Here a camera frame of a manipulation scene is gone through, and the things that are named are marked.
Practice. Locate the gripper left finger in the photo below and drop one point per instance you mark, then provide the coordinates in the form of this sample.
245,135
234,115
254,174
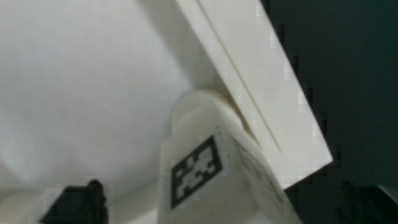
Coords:
78,207

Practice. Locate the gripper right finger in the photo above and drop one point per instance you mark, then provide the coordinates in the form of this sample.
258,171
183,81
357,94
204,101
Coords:
368,204

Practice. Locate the white table leg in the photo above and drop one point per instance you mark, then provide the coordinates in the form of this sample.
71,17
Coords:
217,185

